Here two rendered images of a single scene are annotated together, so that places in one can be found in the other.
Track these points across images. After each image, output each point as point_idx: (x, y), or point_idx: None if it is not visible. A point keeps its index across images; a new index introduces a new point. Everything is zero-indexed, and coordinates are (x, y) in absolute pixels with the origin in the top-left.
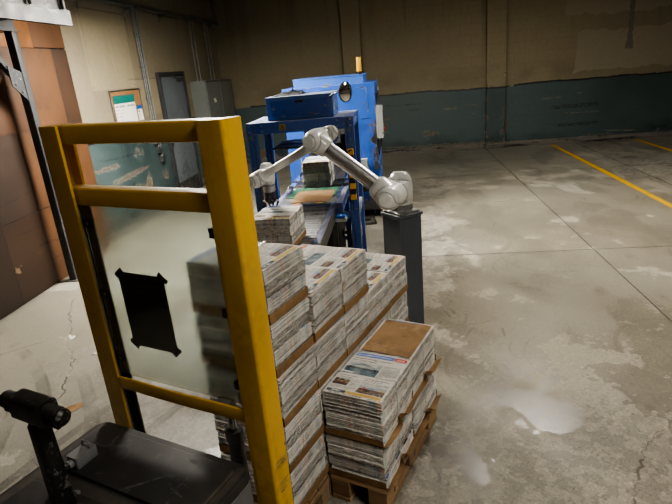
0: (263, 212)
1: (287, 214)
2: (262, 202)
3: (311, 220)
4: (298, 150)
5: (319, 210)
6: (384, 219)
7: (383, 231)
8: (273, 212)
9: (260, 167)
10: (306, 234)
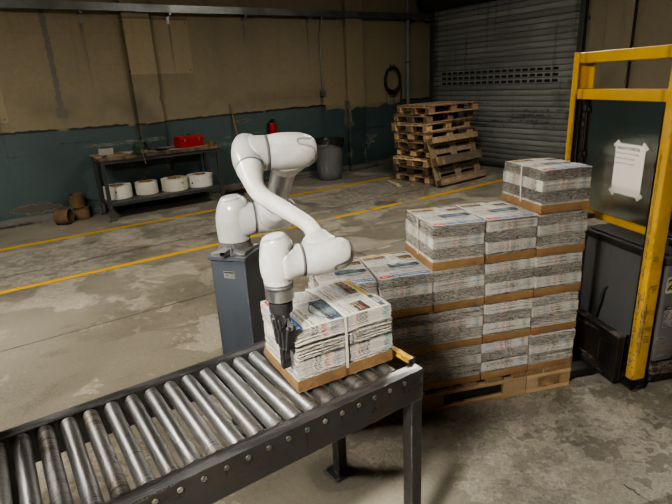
0: (336, 313)
1: (329, 288)
2: (295, 327)
3: (161, 400)
4: (265, 186)
5: (52, 437)
6: (246, 266)
7: (247, 284)
8: (328, 305)
9: (289, 243)
10: (263, 359)
